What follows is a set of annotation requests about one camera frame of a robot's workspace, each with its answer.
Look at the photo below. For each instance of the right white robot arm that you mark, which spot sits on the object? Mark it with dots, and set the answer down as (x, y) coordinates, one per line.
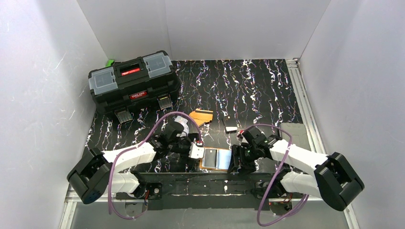
(329, 177)

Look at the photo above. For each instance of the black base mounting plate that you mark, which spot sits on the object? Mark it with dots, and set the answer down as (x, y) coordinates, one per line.
(203, 190)

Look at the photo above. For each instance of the aluminium frame rail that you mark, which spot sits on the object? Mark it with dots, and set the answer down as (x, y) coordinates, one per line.
(315, 140)

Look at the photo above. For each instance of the stack of white cards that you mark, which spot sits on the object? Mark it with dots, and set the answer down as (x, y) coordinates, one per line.
(184, 123)

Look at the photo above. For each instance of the green object behind toolbox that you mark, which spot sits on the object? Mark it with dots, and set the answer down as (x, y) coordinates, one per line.
(109, 63)

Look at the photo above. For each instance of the black card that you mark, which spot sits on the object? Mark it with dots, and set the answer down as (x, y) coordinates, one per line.
(210, 156)

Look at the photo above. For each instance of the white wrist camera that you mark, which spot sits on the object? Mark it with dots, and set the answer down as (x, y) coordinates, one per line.
(196, 151)
(240, 134)

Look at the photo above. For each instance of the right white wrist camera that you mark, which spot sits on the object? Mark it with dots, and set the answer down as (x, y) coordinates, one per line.
(240, 134)

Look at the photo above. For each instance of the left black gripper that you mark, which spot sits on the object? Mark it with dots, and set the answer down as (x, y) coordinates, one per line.
(185, 146)

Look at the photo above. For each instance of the black toolbox with grey lids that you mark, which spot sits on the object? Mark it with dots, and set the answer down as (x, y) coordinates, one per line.
(121, 89)

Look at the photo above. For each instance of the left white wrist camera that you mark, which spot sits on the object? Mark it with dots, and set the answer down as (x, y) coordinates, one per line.
(196, 151)

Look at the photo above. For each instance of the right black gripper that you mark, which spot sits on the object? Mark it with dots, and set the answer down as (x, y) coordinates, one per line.
(238, 155)

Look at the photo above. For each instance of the grey pad at right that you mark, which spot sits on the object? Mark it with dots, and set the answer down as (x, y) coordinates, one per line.
(299, 133)

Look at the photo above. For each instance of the orange card holder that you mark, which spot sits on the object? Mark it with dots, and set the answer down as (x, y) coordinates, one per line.
(216, 159)

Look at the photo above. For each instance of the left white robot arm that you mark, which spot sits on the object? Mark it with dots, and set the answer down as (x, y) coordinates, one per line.
(98, 172)

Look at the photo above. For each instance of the stack of black cards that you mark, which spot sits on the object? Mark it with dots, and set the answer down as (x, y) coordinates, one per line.
(230, 124)

